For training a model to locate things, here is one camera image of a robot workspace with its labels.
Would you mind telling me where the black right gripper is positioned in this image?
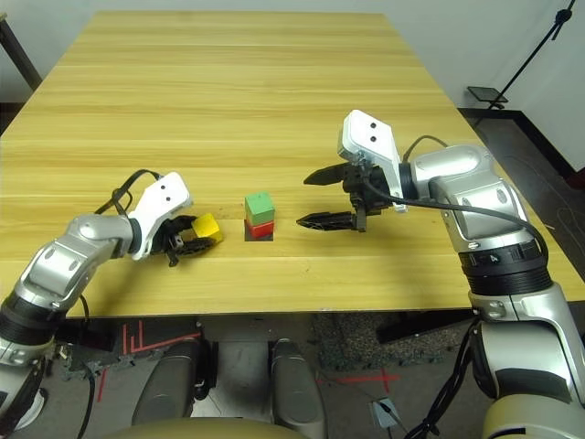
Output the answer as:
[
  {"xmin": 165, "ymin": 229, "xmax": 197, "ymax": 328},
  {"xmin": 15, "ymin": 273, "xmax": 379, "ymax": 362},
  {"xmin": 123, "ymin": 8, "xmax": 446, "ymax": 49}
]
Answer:
[{"xmin": 295, "ymin": 159, "xmax": 395, "ymax": 233}]

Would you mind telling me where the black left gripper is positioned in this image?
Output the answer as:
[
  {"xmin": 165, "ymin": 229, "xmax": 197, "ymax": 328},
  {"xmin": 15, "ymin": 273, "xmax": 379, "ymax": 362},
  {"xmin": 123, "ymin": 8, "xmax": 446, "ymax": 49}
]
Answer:
[{"xmin": 153, "ymin": 214, "xmax": 216, "ymax": 268}]

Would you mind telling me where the yellow wooden block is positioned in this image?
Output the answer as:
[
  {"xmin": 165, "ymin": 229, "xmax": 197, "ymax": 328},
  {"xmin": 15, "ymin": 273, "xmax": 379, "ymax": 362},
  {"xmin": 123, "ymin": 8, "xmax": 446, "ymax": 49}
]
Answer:
[{"xmin": 191, "ymin": 212, "xmax": 226, "ymax": 244}]

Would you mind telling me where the red wooden block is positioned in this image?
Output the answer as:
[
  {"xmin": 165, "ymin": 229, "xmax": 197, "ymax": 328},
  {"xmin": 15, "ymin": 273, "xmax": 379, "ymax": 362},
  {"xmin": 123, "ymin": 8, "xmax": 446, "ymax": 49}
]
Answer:
[{"xmin": 244, "ymin": 219, "xmax": 277, "ymax": 239}]

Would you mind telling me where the green wooden block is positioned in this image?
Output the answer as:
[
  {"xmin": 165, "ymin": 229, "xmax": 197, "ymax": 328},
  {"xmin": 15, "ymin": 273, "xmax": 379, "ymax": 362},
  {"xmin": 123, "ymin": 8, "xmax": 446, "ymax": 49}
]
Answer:
[{"xmin": 244, "ymin": 191, "xmax": 277, "ymax": 226}]

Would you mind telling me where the speckled grey floor mat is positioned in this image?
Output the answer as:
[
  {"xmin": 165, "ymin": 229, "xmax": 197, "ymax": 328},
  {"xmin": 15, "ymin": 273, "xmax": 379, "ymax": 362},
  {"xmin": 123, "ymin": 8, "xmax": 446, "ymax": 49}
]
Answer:
[{"xmin": 312, "ymin": 310, "xmax": 472, "ymax": 372}]

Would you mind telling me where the black table foot bar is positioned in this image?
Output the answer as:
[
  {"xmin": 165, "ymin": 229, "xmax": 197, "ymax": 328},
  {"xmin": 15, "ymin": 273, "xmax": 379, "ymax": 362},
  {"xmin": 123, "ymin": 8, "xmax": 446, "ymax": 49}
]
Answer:
[{"xmin": 374, "ymin": 314, "xmax": 474, "ymax": 345}]

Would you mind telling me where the grey robot left foot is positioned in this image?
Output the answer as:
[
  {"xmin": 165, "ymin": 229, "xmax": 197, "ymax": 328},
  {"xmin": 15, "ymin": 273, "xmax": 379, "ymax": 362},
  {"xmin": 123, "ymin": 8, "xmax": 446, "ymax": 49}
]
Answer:
[{"xmin": 132, "ymin": 340, "xmax": 212, "ymax": 426}]

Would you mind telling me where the grey robot foot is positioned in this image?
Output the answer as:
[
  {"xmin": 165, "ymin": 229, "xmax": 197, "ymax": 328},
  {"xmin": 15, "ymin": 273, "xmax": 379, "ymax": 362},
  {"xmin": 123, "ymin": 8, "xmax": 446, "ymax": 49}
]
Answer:
[
  {"xmin": 271, "ymin": 338, "xmax": 328, "ymax": 438},
  {"xmin": 132, "ymin": 340, "xmax": 212, "ymax": 426}
]

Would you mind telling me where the black tripod stand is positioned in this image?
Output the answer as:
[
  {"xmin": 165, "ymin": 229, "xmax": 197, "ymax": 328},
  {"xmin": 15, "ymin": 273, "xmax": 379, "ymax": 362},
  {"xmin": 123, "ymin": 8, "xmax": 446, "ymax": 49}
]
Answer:
[{"xmin": 466, "ymin": 0, "xmax": 580, "ymax": 111}]

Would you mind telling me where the grey robot right foot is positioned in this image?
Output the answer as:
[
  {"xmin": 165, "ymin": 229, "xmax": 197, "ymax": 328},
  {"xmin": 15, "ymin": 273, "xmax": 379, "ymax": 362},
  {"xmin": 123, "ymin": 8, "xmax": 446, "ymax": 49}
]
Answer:
[{"xmin": 271, "ymin": 338, "xmax": 328, "ymax": 438}]

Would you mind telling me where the tan robot torso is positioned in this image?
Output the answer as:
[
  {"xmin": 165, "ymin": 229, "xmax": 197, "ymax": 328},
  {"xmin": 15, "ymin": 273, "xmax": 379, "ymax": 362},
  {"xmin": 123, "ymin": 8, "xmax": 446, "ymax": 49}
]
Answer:
[{"xmin": 102, "ymin": 395, "xmax": 585, "ymax": 439}]

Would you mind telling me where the grey foot pedal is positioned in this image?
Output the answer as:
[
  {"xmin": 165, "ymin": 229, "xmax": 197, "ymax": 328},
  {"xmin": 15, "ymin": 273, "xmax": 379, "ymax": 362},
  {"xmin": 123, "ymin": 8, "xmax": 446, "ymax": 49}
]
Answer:
[{"xmin": 369, "ymin": 397, "xmax": 401, "ymax": 430}]

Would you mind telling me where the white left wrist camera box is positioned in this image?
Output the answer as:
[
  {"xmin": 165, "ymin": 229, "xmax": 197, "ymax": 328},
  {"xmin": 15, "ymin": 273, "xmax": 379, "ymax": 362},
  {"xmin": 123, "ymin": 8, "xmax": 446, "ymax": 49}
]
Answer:
[{"xmin": 129, "ymin": 171, "xmax": 194, "ymax": 262}]

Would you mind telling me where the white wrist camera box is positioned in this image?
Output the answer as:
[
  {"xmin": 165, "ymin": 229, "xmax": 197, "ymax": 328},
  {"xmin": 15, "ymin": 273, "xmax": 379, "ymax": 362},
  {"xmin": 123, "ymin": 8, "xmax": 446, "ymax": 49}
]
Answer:
[
  {"xmin": 336, "ymin": 109, "xmax": 409, "ymax": 215},
  {"xmin": 129, "ymin": 171, "xmax": 194, "ymax": 262}
]

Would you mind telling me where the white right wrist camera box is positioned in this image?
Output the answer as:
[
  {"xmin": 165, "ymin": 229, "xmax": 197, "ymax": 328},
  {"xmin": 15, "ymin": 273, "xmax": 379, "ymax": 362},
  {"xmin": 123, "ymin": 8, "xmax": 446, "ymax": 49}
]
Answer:
[{"xmin": 336, "ymin": 109, "xmax": 409, "ymax": 215}]

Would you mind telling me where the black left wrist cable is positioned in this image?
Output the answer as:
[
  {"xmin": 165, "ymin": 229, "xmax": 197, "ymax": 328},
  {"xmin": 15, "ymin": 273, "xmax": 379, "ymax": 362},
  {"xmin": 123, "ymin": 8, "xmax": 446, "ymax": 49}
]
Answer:
[{"xmin": 94, "ymin": 168, "xmax": 165, "ymax": 216}]

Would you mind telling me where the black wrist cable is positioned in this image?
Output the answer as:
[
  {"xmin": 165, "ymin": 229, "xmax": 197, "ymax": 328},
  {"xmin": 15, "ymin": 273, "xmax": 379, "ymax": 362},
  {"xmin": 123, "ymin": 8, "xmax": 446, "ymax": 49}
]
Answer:
[
  {"xmin": 363, "ymin": 134, "xmax": 549, "ymax": 275},
  {"xmin": 94, "ymin": 168, "xmax": 165, "ymax": 216}
]

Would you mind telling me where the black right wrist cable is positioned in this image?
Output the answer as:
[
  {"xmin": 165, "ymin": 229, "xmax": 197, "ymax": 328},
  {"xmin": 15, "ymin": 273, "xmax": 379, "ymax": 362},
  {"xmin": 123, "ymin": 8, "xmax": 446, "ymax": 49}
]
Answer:
[{"xmin": 363, "ymin": 134, "xmax": 549, "ymax": 275}]

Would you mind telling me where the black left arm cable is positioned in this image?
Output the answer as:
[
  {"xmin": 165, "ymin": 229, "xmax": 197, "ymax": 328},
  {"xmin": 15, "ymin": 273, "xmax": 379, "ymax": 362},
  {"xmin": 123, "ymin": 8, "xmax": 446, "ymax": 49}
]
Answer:
[{"xmin": 75, "ymin": 294, "xmax": 98, "ymax": 439}]

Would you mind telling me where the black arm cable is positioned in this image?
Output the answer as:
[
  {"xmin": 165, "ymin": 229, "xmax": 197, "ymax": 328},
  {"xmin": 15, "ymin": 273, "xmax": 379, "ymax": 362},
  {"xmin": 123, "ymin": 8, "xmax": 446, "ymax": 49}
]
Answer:
[
  {"xmin": 75, "ymin": 294, "xmax": 98, "ymax": 439},
  {"xmin": 404, "ymin": 319, "xmax": 484, "ymax": 439}
]

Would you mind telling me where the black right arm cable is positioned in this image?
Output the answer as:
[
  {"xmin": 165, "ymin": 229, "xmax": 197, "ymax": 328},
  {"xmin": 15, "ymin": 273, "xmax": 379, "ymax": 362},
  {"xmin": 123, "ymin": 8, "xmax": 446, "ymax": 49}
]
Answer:
[{"xmin": 404, "ymin": 319, "xmax": 484, "ymax": 439}]

